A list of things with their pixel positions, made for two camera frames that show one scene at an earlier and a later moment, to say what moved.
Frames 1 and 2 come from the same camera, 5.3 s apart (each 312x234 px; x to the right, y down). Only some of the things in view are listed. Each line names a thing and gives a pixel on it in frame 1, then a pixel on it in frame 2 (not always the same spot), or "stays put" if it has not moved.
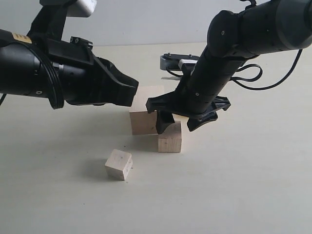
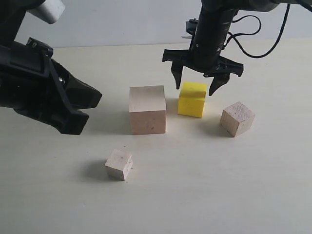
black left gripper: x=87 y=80 → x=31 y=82
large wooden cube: x=142 y=122 stays put
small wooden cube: x=119 y=165 stays put
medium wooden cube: x=169 y=140 → x=237 y=119
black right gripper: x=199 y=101 → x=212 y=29
